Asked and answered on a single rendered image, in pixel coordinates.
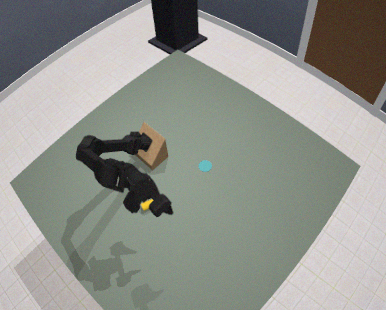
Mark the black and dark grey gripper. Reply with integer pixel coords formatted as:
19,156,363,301
142,173,173,217

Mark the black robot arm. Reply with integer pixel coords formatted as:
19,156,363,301
76,131,153,213

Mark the yellow tall cylinder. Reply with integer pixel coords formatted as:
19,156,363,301
141,199,153,211

